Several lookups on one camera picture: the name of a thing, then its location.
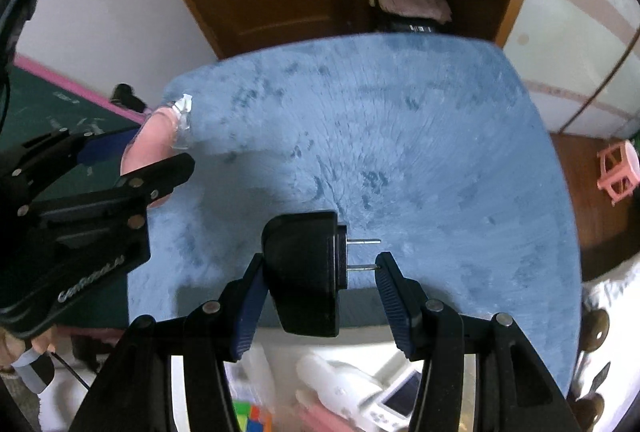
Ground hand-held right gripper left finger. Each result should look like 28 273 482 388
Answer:
67 253 271 432

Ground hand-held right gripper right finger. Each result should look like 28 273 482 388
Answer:
375 252 568 432

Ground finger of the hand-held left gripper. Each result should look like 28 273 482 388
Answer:
16 153 196 233
0 128 141 193

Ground pink item clear wrapper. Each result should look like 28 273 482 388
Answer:
121 94 193 209

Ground white plastic storage bin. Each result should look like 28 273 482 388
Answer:
170 327 478 432

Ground black plug adapter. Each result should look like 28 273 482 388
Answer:
261 210 382 338

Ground white handheld screen device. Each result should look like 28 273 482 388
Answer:
367 368 423 432

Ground multicolour puzzle cube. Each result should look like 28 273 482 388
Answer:
232 401 275 432

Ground person's left hand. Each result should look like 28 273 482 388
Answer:
0 326 56 394

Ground small black object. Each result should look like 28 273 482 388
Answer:
111 83 147 110

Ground blue plush blanket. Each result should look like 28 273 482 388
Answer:
127 33 583 400

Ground brown wooden knob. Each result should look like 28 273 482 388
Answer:
582 309 611 353
572 394 606 432

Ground dark pointed tool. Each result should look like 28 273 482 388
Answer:
590 361 612 397

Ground white cloth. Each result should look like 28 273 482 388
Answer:
565 257 640 432

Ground pink plastic stool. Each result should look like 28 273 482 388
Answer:
596 139 640 207

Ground flat black item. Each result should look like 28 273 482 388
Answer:
385 14 441 34

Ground white wardrobe pink stripe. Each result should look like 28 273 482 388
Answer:
501 0 640 140

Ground thin black cable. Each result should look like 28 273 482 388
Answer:
50 351 92 391

